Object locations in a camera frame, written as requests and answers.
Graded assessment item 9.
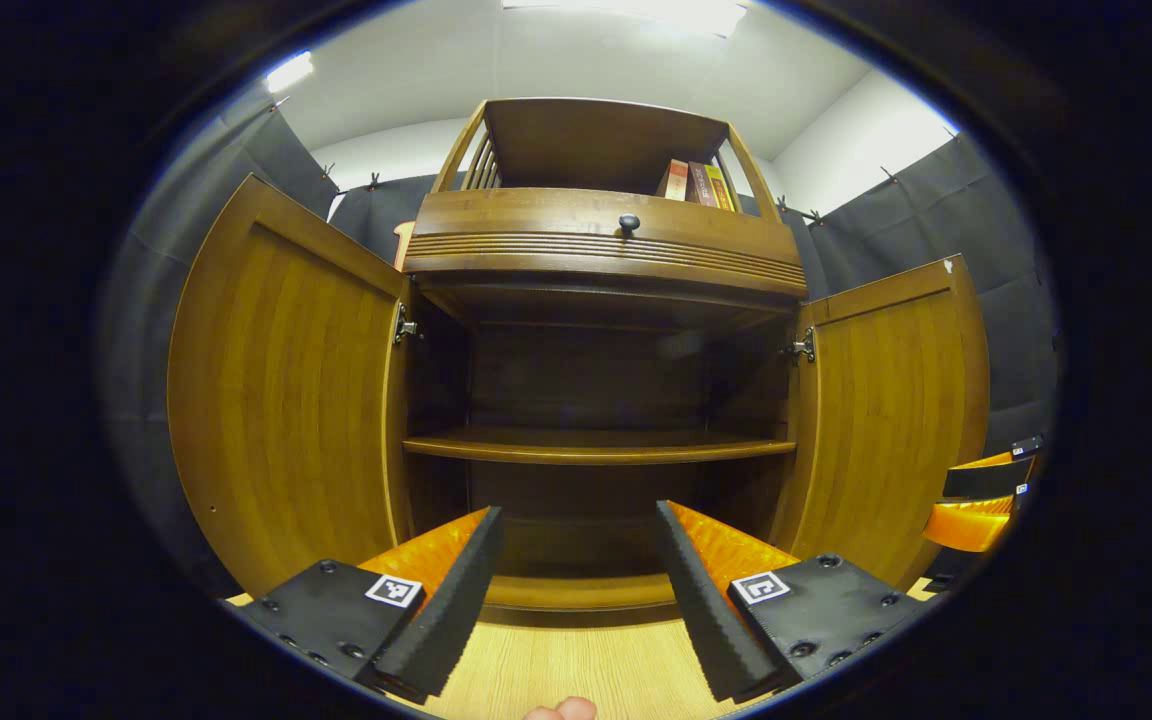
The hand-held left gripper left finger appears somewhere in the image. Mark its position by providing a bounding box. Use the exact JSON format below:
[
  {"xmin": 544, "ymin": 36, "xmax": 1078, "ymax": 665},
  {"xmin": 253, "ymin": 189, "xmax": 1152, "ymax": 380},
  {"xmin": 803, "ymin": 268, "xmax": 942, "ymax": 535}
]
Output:
[{"xmin": 226, "ymin": 506, "xmax": 505, "ymax": 704}]

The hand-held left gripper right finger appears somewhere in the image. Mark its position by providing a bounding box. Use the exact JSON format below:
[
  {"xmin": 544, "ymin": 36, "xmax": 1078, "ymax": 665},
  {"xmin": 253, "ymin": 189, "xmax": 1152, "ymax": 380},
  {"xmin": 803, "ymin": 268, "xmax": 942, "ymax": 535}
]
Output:
[{"xmin": 654, "ymin": 500, "xmax": 937, "ymax": 703}]

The wooden shoe cabinet door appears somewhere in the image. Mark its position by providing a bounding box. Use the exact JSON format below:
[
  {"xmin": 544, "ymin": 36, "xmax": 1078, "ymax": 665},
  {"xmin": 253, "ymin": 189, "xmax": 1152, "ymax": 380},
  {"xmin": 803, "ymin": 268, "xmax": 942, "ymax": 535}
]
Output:
[
  {"xmin": 771, "ymin": 255, "xmax": 990, "ymax": 591},
  {"xmin": 168, "ymin": 175, "xmax": 415, "ymax": 598}
]

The small ceiling light panel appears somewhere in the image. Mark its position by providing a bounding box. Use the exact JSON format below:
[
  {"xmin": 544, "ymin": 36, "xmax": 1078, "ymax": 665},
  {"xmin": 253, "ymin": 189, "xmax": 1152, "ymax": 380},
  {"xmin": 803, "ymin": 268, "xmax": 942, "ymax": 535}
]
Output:
[{"xmin": 266, "ymin": 52, "xmax": 315, "ymax": 94}]

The black backdrop cloth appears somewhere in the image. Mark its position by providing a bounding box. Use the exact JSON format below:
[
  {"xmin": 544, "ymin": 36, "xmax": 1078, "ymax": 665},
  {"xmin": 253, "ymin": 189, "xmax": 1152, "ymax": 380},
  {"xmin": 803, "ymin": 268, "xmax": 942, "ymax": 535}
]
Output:
[{"xmin": 101, "ymin": 85, "xmax": 1057, "ymax": 601}]

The large ceiling light panel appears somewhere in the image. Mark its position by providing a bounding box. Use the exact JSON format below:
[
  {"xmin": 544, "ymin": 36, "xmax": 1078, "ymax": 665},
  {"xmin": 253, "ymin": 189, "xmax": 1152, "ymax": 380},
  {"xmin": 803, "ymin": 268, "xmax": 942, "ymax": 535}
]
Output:
[{"xmin": 501, "ymin": 0, "xmax": 749, "ymax": 38}]

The wooden double-door shoe cabinet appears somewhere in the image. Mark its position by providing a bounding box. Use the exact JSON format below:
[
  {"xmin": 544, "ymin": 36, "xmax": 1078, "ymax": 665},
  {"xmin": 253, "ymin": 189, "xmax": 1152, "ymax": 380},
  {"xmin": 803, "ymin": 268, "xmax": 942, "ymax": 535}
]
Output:
[{"xmin": 168, "ymin": 97, "xmax": 992, "ymax": 629}]

